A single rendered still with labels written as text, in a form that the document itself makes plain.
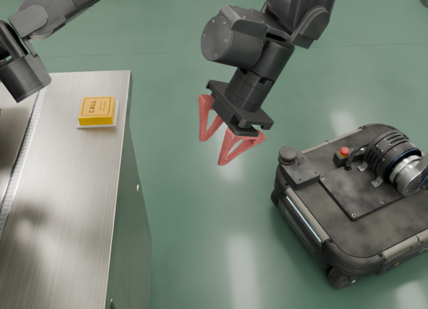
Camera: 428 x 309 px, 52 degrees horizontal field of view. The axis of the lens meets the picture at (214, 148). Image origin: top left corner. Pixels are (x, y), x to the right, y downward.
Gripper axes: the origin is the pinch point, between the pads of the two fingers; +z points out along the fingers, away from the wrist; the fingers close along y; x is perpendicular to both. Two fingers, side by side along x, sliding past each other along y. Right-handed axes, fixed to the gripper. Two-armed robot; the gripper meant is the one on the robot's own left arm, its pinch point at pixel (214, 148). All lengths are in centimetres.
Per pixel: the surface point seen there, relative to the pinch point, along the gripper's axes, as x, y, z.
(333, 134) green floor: 144, -62, 38
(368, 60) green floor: 196, -101, 9
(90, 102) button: -3.0, -35.0, 16.5
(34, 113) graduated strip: -11.6, -40.5, 24.3
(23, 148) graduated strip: -15.6, -31.2, 26.5
